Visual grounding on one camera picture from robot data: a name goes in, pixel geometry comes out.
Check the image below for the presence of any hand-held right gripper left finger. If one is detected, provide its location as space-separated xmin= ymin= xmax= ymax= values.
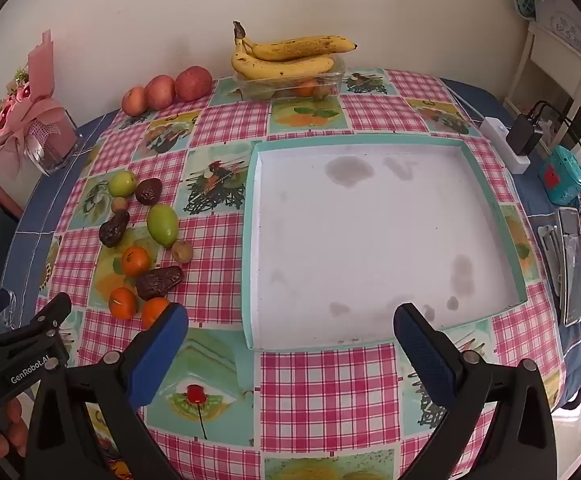
xmin=24 ymin=301 xmax=190 ymax=480

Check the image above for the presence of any orange tangerine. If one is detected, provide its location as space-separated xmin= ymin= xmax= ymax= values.
xmin=121 ymin=245 xmax=151 ymax=277
xmin=109 ymin=287 xmax=140 ymax=320
xmin=141 ymin=297 xmax=171 ymax=330

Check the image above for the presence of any white power strip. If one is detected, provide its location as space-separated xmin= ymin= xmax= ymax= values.
xmin=480 ymin=117 xmax=531 ymax=173

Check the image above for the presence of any person's left hand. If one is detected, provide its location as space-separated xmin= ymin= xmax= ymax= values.
xmin=0 ymin=396 xmax=30 ymax=461

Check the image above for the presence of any small green round fruit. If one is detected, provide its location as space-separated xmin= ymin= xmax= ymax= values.
xmin=108 ymin=171 xmax=138 ymax=198

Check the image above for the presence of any white tray with teal rim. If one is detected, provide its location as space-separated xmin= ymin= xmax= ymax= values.
xmin=242 ymin=132 xmax=528 ymax=352

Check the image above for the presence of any pink wrapped flower bouquet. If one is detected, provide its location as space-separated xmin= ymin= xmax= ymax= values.
xmin=0 ymin=30 xmax=78 ymax=163

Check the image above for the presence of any teal plastic box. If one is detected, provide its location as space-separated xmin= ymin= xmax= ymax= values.
xmin=537 ymin=145 xmax=581 ymax=206

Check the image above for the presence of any white wooden furniture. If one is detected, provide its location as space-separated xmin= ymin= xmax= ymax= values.
xmin=503 ymin=22 xmax=581 ymax=126

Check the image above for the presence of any silver metal tool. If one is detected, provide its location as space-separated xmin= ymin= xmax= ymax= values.
xmin=537 ymin=225 xmax=566 ymax=302

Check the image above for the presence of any black cable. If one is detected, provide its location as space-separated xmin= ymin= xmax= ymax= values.
xmin=535 ymin=100 xmax=581 ymax=176

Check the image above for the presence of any small red apple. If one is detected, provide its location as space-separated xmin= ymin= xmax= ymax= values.
xmin=122 ymin=86 xmax=147 ymax=117

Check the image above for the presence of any pink checkered printed tablecloth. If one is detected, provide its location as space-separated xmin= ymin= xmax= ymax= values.
xmin=38 ymin=67 xmax=568 ymax=480

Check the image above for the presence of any large green oval fruit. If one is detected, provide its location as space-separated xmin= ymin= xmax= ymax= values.
xmin=147 ymin=204 xmax=178 ymax=248

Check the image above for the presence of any dark brown elongated date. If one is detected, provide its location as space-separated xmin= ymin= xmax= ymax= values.
xmin=99 ymin=210 xmax=131 ymax=248

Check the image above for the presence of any black power adapter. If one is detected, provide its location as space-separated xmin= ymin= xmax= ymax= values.
xmin=506 ymin=101 xmax=546 ymax=157

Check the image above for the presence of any spotted yellow banana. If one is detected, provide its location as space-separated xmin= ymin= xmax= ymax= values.
xmin=231 ymin=35 xmax=335 ymax=80
xmin=234 ymin=21 xmax=358 ymax=62

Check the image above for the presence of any clear acrylic holder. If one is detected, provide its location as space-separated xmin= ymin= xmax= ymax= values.
xmin=25 ymin=110 xmax=81 ymax=176

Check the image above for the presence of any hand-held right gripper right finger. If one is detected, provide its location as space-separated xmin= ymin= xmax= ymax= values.
xmin=393 ymin=302 xmax=558 ymax=480

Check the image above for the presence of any clear plastic fruit container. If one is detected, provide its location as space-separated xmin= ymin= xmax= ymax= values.
xmin=234 ymin=55 xmax=346 ymax=102

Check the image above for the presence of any dark brown avocado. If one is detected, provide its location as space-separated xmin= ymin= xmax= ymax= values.
xmin=135 ymin=178 xmax=164 ymax=206
xmin=136 ymin=266 xmax=185 ymax=301

